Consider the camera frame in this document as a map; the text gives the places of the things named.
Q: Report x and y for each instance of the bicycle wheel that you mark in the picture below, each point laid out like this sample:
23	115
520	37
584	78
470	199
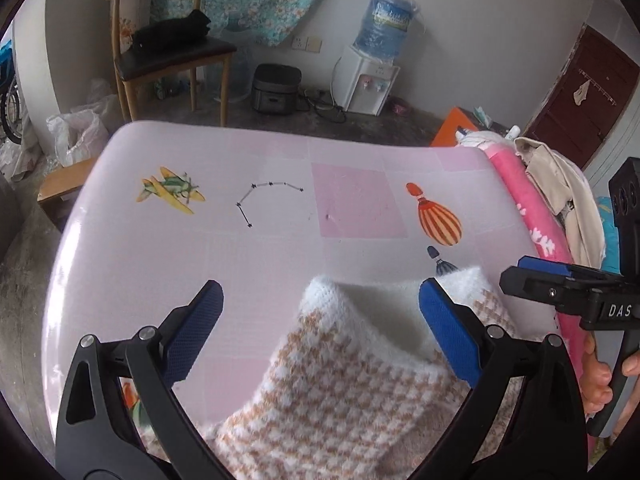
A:
10	105

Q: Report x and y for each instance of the white plastic bag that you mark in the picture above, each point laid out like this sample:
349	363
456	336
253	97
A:
80	130

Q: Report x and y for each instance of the person's right hand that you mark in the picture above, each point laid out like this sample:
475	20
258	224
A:
595	375

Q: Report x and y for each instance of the black bag on chair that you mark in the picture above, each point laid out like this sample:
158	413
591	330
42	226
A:
170	32

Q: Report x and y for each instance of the wall socket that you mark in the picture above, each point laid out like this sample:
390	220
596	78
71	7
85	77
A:
306	43

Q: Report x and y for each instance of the cream printed box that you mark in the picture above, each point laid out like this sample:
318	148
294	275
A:
131	0

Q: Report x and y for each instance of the pink printed mat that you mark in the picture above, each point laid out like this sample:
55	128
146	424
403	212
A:
200	240

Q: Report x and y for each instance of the white water dispenser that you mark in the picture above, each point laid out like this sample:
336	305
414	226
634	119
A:
362	85

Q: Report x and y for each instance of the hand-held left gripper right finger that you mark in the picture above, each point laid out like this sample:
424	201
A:
450	332

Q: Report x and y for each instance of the orange white checked knit sweater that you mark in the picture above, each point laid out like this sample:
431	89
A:
325	390

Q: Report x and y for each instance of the wooden chair with dark seat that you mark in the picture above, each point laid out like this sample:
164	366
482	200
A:
175	60

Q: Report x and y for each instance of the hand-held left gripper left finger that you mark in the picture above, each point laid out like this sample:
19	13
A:
195	330

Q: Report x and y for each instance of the orange box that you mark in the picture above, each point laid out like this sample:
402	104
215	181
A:
452	127

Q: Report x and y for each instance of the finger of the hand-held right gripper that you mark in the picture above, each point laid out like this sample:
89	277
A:
545	263
545	290

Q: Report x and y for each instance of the black rice cooker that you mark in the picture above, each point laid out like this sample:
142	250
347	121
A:
274	87

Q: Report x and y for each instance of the brown door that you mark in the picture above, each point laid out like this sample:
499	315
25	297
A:
585	100

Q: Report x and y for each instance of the clear plastic container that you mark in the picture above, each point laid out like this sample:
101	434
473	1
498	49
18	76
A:
232	70

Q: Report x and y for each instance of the cardboard box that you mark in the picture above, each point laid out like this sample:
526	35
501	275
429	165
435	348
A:
65	185

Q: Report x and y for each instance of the teal floral cloth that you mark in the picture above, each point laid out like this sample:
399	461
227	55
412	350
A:
250	0

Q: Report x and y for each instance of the beige garment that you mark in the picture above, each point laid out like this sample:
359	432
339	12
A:
560	180

